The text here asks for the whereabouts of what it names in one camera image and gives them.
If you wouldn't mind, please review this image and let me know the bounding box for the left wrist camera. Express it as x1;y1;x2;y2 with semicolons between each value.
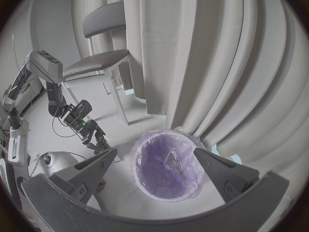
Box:
87;119;99;133

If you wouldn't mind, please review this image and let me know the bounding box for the white trash bin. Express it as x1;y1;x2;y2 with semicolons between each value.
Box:
131;131;204;202

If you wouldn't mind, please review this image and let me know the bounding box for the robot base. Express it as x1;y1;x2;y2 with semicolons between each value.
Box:
0;151;81;202

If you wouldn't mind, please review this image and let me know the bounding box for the black cable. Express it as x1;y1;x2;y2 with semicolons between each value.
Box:
52;106;85;138

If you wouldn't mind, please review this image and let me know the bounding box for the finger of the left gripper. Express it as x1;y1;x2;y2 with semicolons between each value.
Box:
86;142;103;154
95;127;107;140

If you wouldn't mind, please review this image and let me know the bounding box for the purple plastic bag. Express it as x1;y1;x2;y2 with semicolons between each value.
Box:
130;128;206;203

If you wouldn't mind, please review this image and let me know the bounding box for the white curtain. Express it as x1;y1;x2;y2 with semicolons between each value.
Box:
71;0;307;173

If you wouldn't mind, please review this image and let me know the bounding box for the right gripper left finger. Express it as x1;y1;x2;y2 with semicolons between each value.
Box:
49;149;118;206

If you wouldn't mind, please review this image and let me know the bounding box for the grey chair with white legs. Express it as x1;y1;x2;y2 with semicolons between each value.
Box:
62;2;136;126

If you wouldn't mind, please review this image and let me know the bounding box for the black plastic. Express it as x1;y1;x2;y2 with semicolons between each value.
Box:
94;130;113;152

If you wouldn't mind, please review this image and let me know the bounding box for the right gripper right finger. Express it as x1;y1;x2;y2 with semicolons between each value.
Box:
193;148;260;204

